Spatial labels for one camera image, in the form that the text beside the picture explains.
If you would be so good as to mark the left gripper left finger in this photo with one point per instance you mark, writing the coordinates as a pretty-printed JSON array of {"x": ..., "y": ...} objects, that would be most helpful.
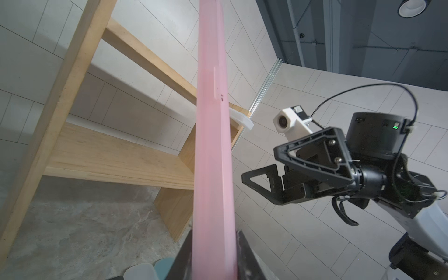
[{"x": 182, "y": 265}]

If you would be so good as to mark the pink pencil case top shelf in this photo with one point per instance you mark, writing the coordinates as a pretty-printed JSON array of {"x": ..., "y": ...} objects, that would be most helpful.
[{"x": 214, "y": 255}]

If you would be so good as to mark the wooden two-tier shelf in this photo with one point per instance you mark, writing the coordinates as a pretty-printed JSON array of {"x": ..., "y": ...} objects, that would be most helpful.
[{"x": 61, "y": 149}]

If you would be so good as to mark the black ceiling spotlight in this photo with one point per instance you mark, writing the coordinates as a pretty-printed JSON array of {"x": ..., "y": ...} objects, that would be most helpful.
[{"x": 412, "y": 8}]

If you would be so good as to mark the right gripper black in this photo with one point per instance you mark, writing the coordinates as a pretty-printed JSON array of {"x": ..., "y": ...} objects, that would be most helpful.
[{"x": 318, "y": 165}]

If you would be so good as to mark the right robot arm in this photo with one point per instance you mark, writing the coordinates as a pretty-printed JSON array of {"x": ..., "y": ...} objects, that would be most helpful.
[{"x": 410, "y": 198}]

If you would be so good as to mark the teal pencil case with label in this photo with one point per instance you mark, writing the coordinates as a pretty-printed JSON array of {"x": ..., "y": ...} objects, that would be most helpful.
[{"x": 163, "y": 266}]

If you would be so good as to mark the clear white pencil case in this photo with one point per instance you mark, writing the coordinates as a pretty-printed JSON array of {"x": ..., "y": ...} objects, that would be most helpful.
[
  {"x": 241, "y": 119},
  {"x": 144, "y": 271}
]

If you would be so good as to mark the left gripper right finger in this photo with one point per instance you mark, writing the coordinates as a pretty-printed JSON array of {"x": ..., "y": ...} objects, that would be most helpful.
[{"x": 250, "y": 266}]

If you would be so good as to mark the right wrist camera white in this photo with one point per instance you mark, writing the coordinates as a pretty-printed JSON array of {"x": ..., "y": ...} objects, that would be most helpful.
[{"x": 293, "y": 122}]

